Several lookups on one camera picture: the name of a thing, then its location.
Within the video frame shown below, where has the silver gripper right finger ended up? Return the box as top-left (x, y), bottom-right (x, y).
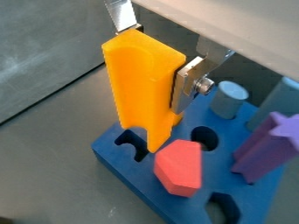
top-left (170, 36), bottom-right (234, 115)

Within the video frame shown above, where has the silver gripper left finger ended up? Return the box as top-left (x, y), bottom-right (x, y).
top-left (103, 0), bottom-right (144, 34)

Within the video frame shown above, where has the orange arch block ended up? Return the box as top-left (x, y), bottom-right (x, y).
top-left (101, 29), bottom-right (185, 152)

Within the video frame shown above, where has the light blue arch peg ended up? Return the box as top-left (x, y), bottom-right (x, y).
top-left (246, 77), bottom-right (299, 130)

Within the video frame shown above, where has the light blue cylinder peg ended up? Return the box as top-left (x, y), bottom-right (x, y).
top-left (209, 80), bottom-right (248, 119)

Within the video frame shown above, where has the purple star peg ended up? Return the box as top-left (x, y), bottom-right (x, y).
top-left (230, 112), bottom-right (299, 184)

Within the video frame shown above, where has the red pentagon peg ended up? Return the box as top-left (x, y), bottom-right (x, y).
top-left (153, 139), bottom-right (201, 198)

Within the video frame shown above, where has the blue shape sorter base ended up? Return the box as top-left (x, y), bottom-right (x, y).
top-left (90, 94), bottom-right (284, 224)

